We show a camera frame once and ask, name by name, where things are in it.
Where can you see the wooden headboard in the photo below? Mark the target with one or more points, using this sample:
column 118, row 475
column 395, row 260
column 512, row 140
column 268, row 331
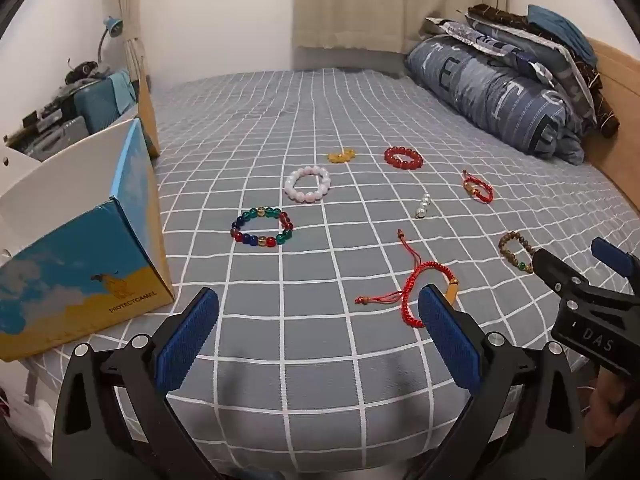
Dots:
column 617, row 130

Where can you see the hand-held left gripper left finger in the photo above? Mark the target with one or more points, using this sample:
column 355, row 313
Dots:
column 185, row 345

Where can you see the grey checked bed sheet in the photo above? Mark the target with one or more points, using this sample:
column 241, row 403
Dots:
column 320, row 120

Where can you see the beige side curtain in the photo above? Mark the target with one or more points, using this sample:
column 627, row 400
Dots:
column 130, row 20

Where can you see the black bundle on suitcase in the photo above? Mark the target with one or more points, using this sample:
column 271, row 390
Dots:
column 82, row 71

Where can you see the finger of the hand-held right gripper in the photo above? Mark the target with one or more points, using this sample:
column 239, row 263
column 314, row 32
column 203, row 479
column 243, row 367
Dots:
column 615, row 257
column 557, row 272

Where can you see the person's right hand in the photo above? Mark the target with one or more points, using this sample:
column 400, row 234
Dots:
column 612, row 405

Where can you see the grey suitcase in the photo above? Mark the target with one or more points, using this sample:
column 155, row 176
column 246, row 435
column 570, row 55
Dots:
column 55, row 137

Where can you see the beige window curtain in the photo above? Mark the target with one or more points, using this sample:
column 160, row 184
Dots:
column 380, row 5

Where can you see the teal suitcase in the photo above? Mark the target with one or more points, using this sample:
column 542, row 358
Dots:
column 105, row 100

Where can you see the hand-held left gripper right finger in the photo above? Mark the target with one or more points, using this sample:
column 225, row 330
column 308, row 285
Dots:
column 450, row 340

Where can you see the teal cloth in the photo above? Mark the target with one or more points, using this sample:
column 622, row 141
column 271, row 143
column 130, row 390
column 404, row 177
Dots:
column 560, row 25

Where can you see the rolled blue lettered quilt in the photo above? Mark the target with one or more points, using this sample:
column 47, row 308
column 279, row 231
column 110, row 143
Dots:
column 480, row 85

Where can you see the blue desk lamp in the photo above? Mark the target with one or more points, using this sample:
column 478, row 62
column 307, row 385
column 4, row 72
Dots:
column 114, row 27

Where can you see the blue and yellow cardboard box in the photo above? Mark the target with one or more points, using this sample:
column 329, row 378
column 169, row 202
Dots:
column 90, row 260

